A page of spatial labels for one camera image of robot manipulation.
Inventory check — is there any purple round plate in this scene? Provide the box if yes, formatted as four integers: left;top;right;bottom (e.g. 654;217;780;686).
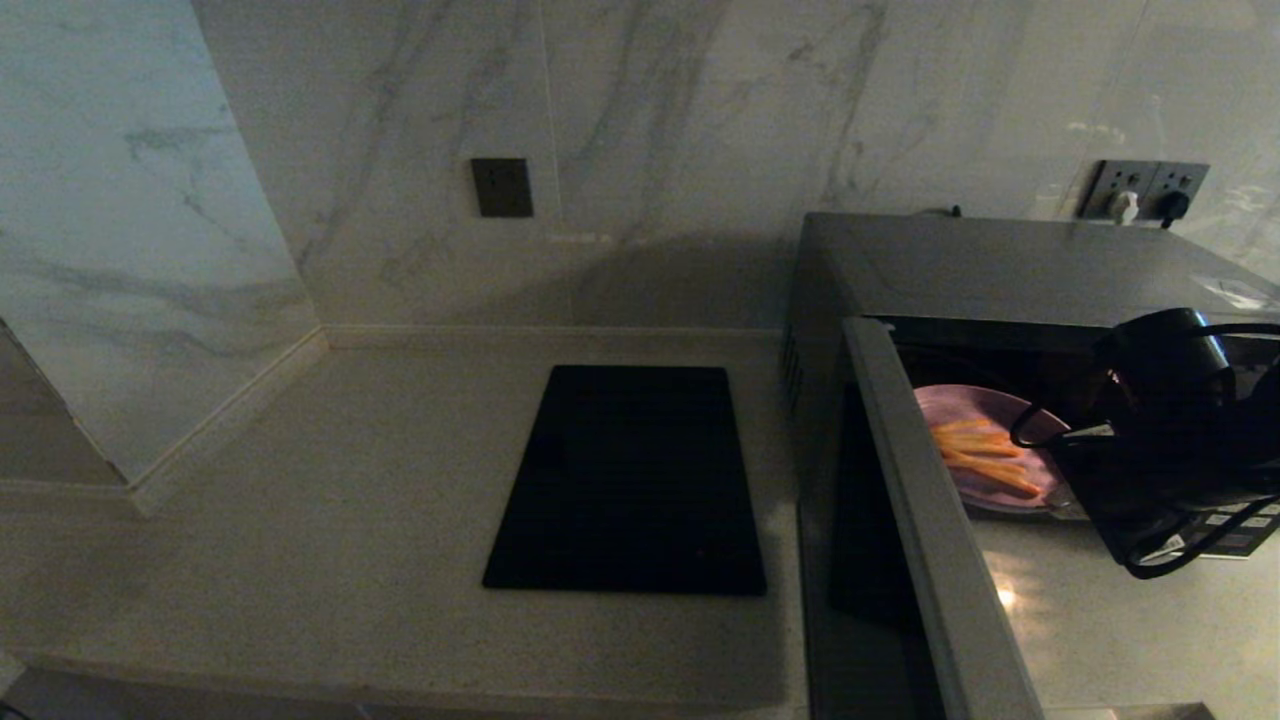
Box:
913;385;1079;516

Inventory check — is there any black glass microwave door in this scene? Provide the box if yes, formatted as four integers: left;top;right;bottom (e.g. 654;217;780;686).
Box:
797;318;1046;720

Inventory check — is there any silver microwave oven housing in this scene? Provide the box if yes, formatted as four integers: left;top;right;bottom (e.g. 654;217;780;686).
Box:
785;213;1280;559

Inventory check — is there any black glass induction cooktop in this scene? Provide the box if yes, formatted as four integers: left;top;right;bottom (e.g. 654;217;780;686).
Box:
482;366;767;596

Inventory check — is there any white cabinet door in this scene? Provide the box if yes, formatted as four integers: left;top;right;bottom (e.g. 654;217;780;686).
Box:
0;665;126;720

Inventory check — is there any black power cord with plug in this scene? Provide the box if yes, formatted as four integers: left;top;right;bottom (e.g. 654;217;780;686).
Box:
905;192;1189;231

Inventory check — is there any dark grey wall socket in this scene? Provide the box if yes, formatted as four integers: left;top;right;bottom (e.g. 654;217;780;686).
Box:
1080;162;1151;223
472;158;535;219
1146;165;1209;223

